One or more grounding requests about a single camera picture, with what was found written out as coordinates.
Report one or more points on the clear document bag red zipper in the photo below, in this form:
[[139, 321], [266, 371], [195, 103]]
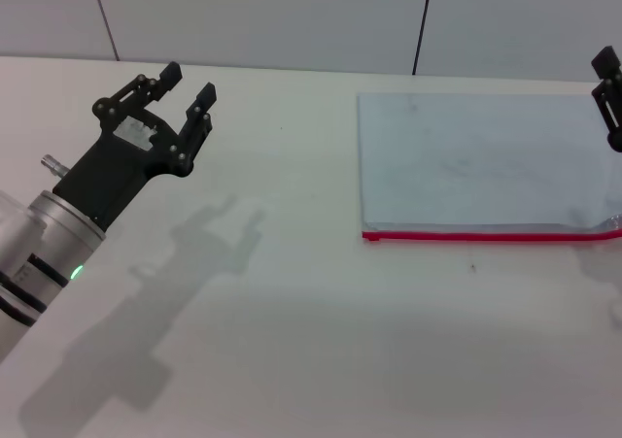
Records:
[[476, 166]]

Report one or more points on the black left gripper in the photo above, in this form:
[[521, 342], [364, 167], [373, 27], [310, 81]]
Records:
[[112, 166]]

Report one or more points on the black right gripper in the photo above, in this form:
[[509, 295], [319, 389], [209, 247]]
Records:
[[616, 143]]

